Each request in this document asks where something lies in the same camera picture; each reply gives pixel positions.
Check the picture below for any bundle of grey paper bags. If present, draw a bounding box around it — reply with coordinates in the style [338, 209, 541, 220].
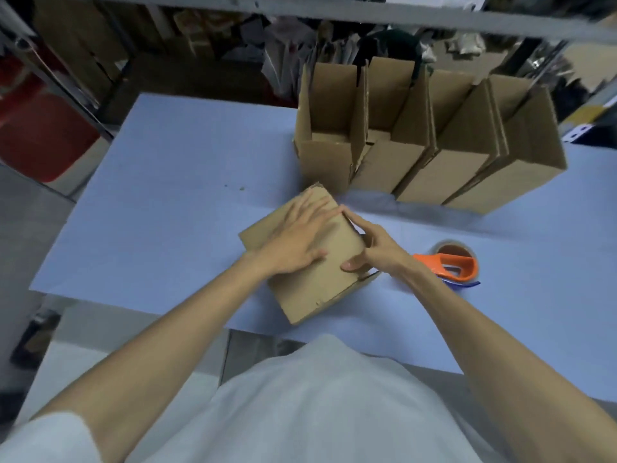
[259, 17, 368, 96]

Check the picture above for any person's left hand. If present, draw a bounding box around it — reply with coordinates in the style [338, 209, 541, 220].
[249, 190, 348, 278]

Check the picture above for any silver reflective roll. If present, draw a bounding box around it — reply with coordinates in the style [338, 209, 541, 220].
[523, 42, 575, 82]

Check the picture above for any white glossy cabinet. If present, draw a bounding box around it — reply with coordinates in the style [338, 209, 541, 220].
[12, 302, 235, 430]

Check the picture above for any dark green bag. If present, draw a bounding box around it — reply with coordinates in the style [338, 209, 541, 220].
[358, 28, 436, 87]

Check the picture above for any orange blue tape dispenser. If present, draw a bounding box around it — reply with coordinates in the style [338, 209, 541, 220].
[413, 239, 481, 287]

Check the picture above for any person's right forearm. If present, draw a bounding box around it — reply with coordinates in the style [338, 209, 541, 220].
[402, 264, 617, 463]

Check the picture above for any white perforated rack post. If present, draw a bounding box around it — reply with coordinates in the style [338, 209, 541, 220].
[559, 86, 617, 146]

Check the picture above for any grey metal shelving rack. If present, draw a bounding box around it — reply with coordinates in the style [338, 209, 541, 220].
[0, 0, 617, 140]

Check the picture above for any person's left forearm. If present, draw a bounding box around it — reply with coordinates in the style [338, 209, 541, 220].
[28, 253, 271, 463]

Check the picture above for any person's white shirt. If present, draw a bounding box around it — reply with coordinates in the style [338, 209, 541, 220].
[0, 334, 512, 463]

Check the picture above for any plain brown cardboard box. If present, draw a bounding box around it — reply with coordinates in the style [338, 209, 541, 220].
[238, 183, 382, 326]

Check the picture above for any person's right hand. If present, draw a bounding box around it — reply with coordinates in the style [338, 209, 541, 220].
[341, 209, 422, 286]

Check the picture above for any large brown storage cardboard box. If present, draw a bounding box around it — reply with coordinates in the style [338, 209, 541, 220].
[30, 0, 130, 101]

